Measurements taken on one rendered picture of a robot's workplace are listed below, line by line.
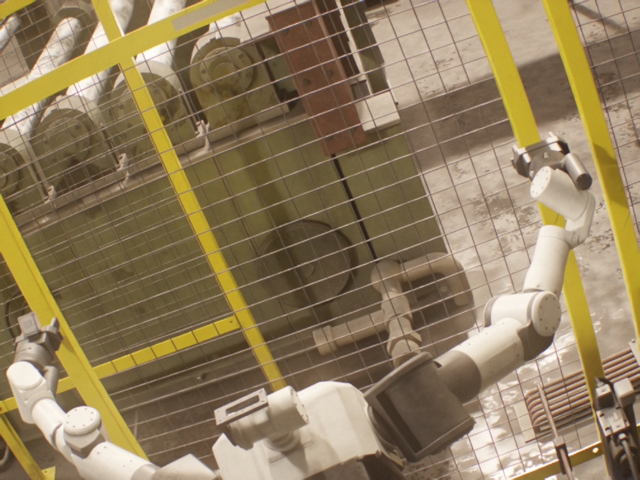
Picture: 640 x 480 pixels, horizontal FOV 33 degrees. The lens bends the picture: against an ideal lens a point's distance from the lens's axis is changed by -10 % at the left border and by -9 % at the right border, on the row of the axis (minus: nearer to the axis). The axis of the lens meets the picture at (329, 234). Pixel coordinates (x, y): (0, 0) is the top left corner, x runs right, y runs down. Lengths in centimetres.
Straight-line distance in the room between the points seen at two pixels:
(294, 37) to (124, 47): 174
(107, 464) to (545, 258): 85
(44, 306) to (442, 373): 106
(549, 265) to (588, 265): 237
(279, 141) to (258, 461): 249
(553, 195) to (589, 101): 39
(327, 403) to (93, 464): 45
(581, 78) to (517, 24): 458
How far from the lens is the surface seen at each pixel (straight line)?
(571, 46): 233
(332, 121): 403
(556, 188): 205
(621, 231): 254
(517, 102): 234
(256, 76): 414
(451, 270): 431
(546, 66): 618
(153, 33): 223
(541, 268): 200
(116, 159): 435
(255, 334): 408
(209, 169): 421
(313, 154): 419
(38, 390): 218
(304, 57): 394
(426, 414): 175
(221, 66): 408
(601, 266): 433
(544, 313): 192
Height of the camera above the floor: 235
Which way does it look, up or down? 27 degrees down
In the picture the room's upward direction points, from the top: 23 degrees counter-clockwise
